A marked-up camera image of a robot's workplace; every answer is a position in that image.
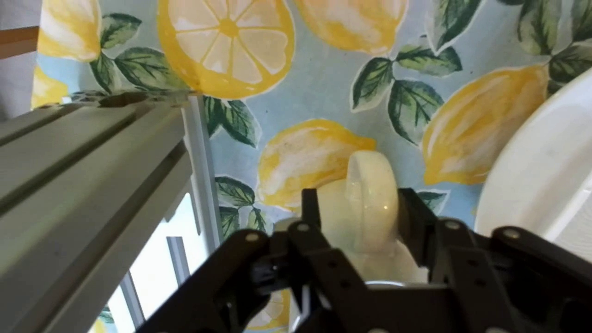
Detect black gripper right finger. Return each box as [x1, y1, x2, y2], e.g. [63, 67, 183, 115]
[396, 187, 592, 293]

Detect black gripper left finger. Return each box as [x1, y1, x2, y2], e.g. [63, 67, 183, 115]
[135, 189, 366, 333]

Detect cream ceramic mug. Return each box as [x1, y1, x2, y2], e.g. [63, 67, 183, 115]
[294, 150, 431, 293]

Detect lemon print tablecloth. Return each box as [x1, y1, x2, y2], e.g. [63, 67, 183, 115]
[29, 0, 592, 333]

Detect white round plate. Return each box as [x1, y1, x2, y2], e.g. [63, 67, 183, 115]
[472, 65, 592, 248]

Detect white plastic knife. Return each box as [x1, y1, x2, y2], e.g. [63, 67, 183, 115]
[542, 178, 592, 247]

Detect brown wooden furniture edge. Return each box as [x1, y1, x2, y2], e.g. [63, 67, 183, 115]
[0, 25, 42, 62]

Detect silver aluminium extrusion frame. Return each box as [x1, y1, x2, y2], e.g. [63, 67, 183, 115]
[0, 91, 220, 333]

